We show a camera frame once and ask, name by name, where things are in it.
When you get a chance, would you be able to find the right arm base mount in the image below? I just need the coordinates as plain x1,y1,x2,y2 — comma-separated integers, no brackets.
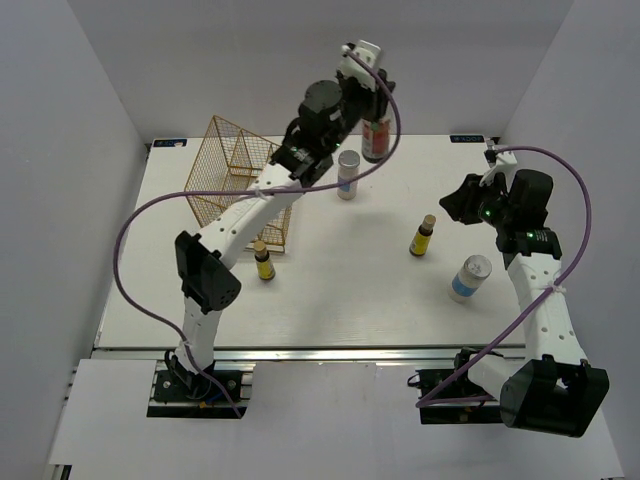
407,347,502,425

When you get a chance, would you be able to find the white jar blue label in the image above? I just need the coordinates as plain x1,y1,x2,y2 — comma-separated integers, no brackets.
448,254,493,303

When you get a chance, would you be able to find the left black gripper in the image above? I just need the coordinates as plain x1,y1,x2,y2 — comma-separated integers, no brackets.
322,61,393,152

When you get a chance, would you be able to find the dark sauce glass bottle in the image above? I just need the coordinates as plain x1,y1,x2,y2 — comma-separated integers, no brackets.
361,115,391,164

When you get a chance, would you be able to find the small yellow bottle left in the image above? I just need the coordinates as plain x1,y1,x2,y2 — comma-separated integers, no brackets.
253,240,276,281

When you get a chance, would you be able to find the small yellow bottle right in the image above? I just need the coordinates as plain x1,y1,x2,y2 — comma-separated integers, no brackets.
409,214,436,257

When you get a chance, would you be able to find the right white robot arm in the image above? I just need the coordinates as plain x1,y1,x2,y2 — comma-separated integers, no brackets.
439,169,610,438

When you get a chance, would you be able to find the blue table sticker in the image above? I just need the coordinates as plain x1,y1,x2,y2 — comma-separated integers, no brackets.
449,134,485,143
152,138,187,148

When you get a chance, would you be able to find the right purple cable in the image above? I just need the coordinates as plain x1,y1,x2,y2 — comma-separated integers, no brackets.
415,144,593,409

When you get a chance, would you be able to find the white jar near basket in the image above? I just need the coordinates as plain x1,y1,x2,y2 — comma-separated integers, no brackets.
337,150,360,200

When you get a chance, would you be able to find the left blue table sticker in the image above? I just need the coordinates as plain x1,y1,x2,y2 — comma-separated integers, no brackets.
152,138,187,148

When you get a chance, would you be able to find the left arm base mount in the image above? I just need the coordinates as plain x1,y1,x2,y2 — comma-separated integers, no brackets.
147,350,252,420

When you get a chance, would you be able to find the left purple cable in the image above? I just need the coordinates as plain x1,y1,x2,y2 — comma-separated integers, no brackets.
113,52,403,419

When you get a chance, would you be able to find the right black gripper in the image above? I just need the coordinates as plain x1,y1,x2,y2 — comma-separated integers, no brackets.
439,172,515,229

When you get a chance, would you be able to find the small yellow bottle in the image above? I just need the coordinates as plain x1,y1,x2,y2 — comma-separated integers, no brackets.
253,240,276,281
409,214,436,257

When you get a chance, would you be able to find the aluminium front rail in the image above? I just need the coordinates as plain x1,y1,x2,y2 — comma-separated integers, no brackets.
94,347,531,364

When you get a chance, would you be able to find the right blue table sticker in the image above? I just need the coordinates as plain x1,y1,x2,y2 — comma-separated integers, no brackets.
449,134,485,143

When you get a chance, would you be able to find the gold wire basket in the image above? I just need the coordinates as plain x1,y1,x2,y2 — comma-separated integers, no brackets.
184,115,279,227

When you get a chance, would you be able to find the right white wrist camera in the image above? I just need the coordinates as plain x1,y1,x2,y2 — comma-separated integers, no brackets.
479,146,517,187

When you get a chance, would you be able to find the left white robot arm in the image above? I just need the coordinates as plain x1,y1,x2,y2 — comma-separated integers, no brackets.
170,68,395,399

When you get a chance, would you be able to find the purple cable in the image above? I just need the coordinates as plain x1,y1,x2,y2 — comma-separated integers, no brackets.
415,144,593,409
113,52,403,419

